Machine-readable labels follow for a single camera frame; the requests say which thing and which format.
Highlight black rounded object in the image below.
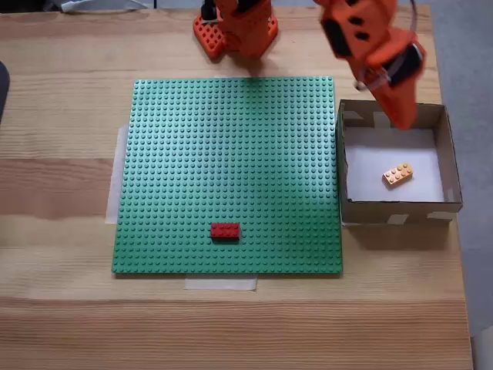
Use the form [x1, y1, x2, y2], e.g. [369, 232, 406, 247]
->
[0, 60, 11, 126]

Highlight white paper sheet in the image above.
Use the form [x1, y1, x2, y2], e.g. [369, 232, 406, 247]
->
[344, 129, 446, 204]

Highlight green lego baseplate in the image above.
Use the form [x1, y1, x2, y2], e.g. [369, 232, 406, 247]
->
[110, 76, 344, 278]

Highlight yellow lego block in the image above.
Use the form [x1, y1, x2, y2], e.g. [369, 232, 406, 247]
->
[381, 162, 415, 190]

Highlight red lego block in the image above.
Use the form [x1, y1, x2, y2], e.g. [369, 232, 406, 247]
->
[210, 222, 242, 244]

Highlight brown cardboard box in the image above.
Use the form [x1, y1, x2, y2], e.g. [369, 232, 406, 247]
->
[335, 99, 464, 227]

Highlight masking tape strip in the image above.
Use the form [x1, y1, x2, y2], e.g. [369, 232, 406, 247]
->
[183, 276, 258, 292]
[104, 123, 130, 225]

